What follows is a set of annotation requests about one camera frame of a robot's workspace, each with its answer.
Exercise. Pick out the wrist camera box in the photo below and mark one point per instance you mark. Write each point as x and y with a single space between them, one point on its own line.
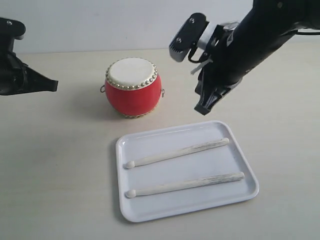
185 42
10 30

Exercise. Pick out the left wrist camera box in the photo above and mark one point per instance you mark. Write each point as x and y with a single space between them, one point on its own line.
10 30

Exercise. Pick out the small red drum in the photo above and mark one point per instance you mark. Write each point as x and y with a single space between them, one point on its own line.
133 86

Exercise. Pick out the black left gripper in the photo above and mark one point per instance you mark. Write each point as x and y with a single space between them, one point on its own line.
17 78

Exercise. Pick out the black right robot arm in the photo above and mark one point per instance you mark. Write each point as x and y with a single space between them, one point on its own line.
271 23

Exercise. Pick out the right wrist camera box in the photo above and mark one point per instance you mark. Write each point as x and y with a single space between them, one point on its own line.
185 42

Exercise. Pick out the white rectangular plastic tray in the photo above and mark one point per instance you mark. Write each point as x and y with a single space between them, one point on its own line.
223 160

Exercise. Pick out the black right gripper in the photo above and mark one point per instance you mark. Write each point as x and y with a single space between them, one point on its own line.
223 64

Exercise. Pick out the wooden drumstick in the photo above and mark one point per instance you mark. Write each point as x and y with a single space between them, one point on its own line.
189 184
176 153

